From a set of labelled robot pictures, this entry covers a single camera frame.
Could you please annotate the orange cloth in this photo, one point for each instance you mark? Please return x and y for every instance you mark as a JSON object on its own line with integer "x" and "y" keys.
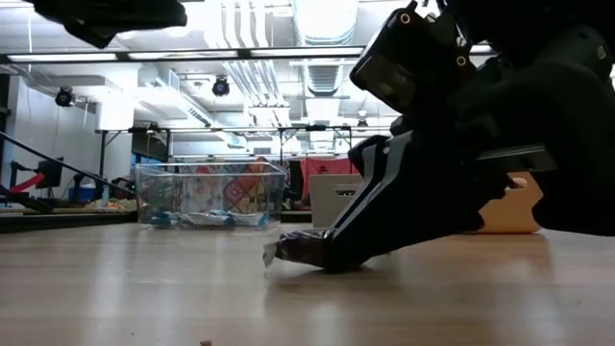
{"x": 327, "y": 165}

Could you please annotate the yellow plastic basket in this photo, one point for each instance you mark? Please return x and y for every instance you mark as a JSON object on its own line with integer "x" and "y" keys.
{"x": 514, "y": 211}

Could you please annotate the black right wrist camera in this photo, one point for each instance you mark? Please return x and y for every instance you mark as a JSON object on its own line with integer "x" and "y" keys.
{"x": 403, "y": 62}

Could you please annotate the black hanging camera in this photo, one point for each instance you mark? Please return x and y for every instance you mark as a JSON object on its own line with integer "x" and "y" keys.
{"x": 65, "y": 96}
{"x": 221, "y": 87}

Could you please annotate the white ceiling light strip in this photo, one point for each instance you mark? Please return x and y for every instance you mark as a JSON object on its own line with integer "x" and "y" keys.
{"x": 182, "y": 54}
{"x": 62, "y": 57}
{"x": 307, "y": 51}

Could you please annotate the white rectangular air duct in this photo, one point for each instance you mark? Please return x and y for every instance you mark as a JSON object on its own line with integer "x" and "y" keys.
{"x": 192, "y": 113}

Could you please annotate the black aluminium rig frame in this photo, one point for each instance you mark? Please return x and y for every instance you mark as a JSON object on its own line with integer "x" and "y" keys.
{"x": 48, "y": 222}

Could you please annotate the small black monitor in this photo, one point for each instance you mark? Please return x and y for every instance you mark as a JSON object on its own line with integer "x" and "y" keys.
{"x": 48, "y": 173}

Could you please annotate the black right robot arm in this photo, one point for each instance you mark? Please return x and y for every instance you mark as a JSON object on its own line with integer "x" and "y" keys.
{"x": 528, "y": 19}

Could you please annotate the colourful patchwork quilt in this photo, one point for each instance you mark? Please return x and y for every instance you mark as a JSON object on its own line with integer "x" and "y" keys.
{"x": 238, "y": 192}

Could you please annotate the red bar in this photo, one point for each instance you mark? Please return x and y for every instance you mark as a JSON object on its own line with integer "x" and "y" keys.
{"x": 26, "y": 182}

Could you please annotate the grey plastic basket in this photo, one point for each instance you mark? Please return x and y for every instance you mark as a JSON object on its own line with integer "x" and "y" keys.
{"x": 331, "y": 202}

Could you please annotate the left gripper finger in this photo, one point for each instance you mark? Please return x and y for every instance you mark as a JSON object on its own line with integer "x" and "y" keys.
{"x": 154, "y": 14}

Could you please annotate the silver round ventilation duct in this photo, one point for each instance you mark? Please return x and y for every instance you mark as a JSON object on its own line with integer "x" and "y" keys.
{"x": 324, "y": 19}

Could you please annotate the brown Hershey's chocolate bar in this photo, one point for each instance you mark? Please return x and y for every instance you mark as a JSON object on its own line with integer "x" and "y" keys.
{"x": 298, "y": 247}

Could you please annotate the blue white Hershey's bar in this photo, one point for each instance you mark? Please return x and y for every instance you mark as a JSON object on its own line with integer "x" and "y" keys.
{"x": 250, "y": 220}
{"x": 161, "y": 220}
{"x": 206, "y": 218}

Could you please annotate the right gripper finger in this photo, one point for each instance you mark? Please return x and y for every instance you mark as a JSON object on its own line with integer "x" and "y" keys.
{"x": 372, "y": 156}
{"x": 413, "y": 211}

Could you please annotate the black diagonal brace bar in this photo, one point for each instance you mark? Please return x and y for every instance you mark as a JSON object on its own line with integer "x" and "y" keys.
{"x": 72, "y": 165}

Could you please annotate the clear plastic bin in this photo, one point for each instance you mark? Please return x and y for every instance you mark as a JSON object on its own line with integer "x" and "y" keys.
{"x": 211, "y": 192}

